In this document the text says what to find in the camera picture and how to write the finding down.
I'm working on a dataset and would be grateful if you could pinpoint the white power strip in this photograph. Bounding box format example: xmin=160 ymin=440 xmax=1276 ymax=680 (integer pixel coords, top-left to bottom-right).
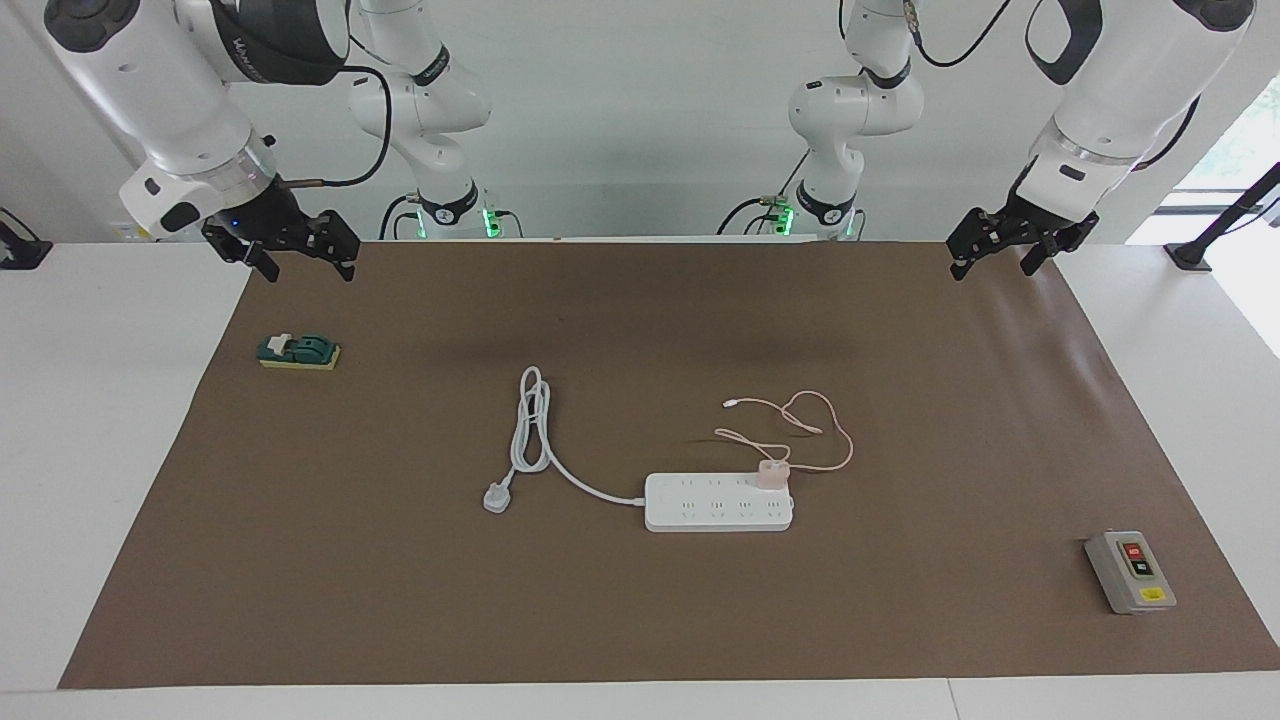
xmin=644 ymin=472 xmax=796 ymax=533

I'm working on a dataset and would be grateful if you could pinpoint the black monitor stand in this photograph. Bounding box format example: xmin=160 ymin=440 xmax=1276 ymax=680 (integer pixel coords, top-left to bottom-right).
xmin=1165 ymin=163 xmax=1280 ymax=273

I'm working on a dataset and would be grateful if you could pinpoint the brown table mat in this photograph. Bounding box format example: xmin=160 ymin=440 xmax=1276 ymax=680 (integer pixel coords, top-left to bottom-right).
xmin=58 ymin=238 xmax=1280 ymax=689

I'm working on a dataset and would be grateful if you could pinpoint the black base cable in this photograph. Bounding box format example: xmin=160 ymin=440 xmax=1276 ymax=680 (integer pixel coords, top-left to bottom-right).
xmin=378 ymin=193 xmax=426 ymax=241
xmin=715 ymin=150 xmax=806 ymax=238

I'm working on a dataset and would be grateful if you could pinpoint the green knife switch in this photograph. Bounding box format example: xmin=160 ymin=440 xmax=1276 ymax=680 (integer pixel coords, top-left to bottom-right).
xmin=256 ymin=333 xmax=342 ymax=372

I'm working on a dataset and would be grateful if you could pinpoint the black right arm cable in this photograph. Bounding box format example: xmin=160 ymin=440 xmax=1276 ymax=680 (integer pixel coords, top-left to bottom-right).
xmin=262 ymin=65 xmax=393 ymax=191

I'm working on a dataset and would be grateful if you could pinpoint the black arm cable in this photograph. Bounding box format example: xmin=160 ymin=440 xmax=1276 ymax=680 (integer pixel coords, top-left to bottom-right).
xmin=903 ymin=0 xmax=1201 ymax=173
xmin=262 ymin=65 xmax=393 ymax=191

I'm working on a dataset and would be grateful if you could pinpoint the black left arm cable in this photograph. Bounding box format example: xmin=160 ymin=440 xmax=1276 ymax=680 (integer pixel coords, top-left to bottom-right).
xmin=903 ymin=0 xmax=1201 ymax=173

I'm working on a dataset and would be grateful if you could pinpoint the white power strip cord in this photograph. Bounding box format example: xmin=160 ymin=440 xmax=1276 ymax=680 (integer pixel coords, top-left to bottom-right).
xmin=508 ymin=366 xmax=649 ymax=505

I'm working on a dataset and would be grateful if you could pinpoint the grey on-off switch box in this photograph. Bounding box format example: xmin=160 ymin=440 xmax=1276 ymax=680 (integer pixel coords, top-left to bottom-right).
xmin=1085 ymin=530 xmax=1178 ymax=615

